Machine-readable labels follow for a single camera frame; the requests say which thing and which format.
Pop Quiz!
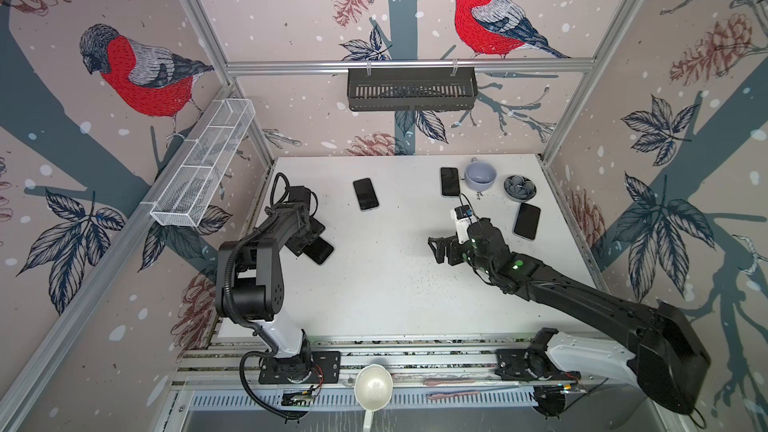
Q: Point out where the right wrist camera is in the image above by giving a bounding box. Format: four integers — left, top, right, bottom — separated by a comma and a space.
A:
452, 205, 474, 244

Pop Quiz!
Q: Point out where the dark grey small bowl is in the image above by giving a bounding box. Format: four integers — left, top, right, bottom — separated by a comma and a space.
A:
503, 175, 537, 202

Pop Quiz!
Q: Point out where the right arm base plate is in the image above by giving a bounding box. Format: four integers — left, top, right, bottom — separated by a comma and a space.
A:
494, 349, 581, 382

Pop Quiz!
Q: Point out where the black phone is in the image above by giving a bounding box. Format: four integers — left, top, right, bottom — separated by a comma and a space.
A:
302, 237, 334, 265
440, 167, 461, 197
513, 203, 541, 241
353, 178, 380, 211

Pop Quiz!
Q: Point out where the white ladle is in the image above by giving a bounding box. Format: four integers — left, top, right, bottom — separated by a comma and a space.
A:
354, 364, 394, 432

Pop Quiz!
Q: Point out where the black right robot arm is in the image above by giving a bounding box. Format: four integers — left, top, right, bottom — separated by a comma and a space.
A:
427, 218, 711, 415

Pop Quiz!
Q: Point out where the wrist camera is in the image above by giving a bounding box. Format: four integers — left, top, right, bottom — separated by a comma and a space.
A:
286, 186, 317, 208
452, 205, 474, 244

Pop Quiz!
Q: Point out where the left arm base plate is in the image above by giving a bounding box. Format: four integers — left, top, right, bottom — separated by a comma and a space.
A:
258, 351, 341, 385

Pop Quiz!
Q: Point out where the lavender cup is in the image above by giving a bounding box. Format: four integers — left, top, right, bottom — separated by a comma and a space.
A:
464, 157, 497, 192

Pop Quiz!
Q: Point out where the black hanging wire basket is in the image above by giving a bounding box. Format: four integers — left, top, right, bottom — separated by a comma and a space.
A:
347, 67, 478, 112

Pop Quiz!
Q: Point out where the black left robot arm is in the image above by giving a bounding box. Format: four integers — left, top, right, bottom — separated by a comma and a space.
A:
215, 172, 325, 383

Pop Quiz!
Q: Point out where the white mesh wall shelf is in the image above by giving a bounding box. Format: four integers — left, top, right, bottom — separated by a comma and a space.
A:
150, 98, 255, 227

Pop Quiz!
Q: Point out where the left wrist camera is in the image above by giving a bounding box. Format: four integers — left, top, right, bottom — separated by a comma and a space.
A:
286, 186, 317, 208

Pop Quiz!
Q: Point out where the red pen on rail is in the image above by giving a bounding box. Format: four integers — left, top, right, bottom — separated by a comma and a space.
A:
427, 390, 483, 402

